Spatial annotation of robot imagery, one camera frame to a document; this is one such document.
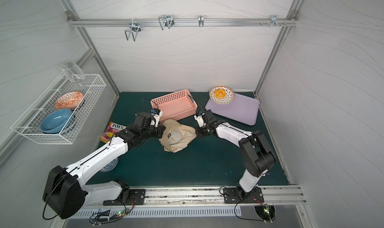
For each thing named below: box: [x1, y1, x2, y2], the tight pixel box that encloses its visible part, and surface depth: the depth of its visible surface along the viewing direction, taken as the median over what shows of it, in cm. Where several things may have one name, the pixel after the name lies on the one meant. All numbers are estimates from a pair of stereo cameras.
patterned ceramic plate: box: [209, 85, 235, 105], surface depth 120 cm
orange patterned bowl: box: [55, 91, 85, 110], surface depth 72 cm
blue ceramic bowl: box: [40, 108, 73, 133], surface depth 62 cm
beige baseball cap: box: [158, 119, 197, 153], surface depth 92 cm
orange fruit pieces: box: [214, 88, 226, 99], surface depth 120 cm
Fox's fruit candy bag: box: [99, 121, 127, 144], surface depth 98 cm
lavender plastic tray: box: [205, 93, 260, 126], surface depth 113 cm
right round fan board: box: [254, 204, 276, 222], surface depth 72 cm
